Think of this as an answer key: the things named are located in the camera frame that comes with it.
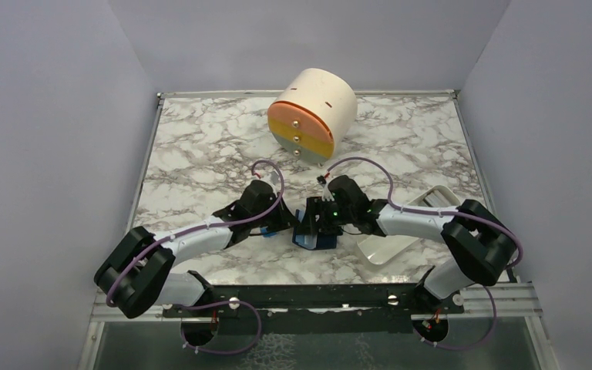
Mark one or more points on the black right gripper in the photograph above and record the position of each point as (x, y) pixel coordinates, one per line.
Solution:
(316, 206)

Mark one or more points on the blue card holder wallet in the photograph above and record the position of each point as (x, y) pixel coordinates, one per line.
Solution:
(317, 242)

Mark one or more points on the stack of white cards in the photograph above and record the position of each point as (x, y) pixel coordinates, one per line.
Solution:
(435, 197)

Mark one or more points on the round beige drawer cabinet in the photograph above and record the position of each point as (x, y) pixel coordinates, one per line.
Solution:
(312, 115)

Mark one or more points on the small blue plastic box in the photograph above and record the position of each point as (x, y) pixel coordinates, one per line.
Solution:
(267, 233)

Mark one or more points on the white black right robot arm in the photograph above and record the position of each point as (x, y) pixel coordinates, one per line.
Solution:
(481, 247)

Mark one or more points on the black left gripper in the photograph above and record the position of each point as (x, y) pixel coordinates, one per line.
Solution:
(285, 218)

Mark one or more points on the black metal base rail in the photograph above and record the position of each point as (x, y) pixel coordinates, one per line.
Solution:
(313, 309)

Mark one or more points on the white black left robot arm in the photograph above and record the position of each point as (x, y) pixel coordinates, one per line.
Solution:
(134, 274)

